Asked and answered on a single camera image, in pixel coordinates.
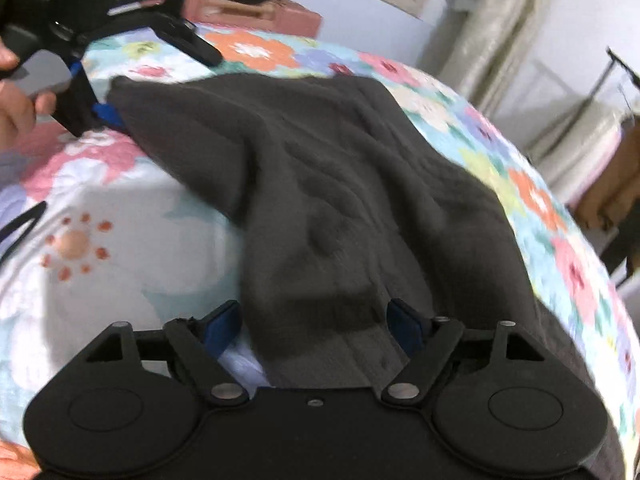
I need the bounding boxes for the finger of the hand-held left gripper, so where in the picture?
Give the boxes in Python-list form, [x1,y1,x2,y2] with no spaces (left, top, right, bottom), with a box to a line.
[52,57,128,138]
[145,12,224,67]

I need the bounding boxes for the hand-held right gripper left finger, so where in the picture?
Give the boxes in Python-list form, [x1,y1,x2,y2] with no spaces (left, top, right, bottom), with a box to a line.
[82,300,251,407]

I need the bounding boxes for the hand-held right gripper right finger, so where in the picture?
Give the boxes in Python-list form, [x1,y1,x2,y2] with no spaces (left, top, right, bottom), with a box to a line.
[381,297,546,405]

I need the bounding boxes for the dark brown knit sweater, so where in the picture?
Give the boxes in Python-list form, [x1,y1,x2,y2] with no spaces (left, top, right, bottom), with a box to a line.
[107,72,626,480]

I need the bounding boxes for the person's left hand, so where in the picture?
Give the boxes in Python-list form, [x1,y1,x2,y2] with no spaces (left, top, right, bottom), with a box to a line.
[0,42,57,153]

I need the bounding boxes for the pink suitcase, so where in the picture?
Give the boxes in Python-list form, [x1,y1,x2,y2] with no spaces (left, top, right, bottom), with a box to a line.
[182,0,322,38]

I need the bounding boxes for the floral bed quilt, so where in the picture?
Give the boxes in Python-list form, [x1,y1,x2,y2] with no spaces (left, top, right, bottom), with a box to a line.
[0,27,633,461]

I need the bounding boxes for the brown hanging coat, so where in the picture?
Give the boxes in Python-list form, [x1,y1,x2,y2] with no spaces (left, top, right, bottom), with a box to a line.
[575,125,640,233]

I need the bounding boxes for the cream hanging garments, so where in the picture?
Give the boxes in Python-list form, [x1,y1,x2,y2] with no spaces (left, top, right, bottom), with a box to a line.
[530,105,626,206]

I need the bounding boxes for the beige curtain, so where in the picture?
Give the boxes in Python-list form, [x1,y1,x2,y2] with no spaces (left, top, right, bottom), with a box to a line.
[425,0,566,116]

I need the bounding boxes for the black strap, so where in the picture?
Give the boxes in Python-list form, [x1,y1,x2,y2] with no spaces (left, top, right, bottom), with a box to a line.
[0,201,49,263]

